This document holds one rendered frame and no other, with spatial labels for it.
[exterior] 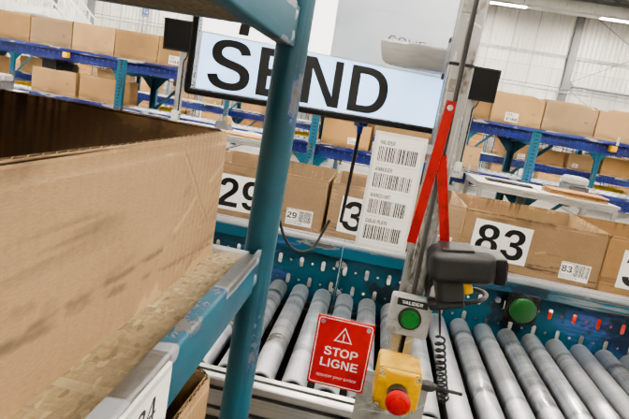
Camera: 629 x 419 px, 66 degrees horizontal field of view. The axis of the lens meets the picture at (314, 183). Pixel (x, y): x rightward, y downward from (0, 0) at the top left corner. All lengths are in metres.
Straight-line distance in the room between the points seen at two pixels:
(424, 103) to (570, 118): 5.40
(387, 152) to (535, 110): 5.40
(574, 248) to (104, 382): 1.41
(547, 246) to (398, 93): 0.78
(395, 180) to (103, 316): 0.61
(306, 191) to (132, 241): 1.19
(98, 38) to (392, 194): 6.35
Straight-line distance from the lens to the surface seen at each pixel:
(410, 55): 0.91
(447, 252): 0.79
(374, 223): 0.82
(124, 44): 6.81
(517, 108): 6.11
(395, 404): 0.83
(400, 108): 0.91
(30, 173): 0.19
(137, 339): 0.28
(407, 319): 0.84
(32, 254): 0.20
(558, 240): 1.53
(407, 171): 0.81
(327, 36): 0.87
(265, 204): 0.41
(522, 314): 1.49
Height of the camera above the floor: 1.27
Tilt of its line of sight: 10 degrees down
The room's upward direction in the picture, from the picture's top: 10 degrees clockwise
